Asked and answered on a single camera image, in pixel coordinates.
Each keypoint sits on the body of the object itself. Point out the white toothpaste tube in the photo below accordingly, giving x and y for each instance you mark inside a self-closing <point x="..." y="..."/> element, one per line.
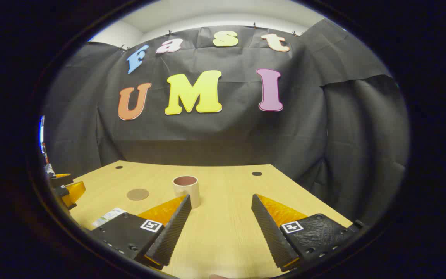
<point x="108" y="217"/>

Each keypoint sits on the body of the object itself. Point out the wooden desktop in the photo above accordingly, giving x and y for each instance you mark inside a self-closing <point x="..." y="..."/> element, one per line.
<point x="223" y="232"/>

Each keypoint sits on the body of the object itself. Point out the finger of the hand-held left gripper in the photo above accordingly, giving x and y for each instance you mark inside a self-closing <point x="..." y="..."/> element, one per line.
<point x="62" y="181"/>
<point x="74" y="193"/>

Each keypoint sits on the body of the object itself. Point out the round brown coaster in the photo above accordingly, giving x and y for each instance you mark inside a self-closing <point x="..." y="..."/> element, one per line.
<point x="138" y="194"/>

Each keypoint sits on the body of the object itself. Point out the computer monitor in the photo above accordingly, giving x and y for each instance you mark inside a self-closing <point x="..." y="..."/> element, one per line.
<point x="41" y="131"/>

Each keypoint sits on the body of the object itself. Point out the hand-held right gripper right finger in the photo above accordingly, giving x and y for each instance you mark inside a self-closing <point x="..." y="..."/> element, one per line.
<point x="271" y="232"/>

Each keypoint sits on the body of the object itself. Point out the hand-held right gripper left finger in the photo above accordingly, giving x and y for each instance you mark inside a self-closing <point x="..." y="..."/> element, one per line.
<point x="172" y="232"/>

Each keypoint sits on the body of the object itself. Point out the beige cup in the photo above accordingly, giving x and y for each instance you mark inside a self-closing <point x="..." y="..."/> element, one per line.
<point x="187" y="192"/>

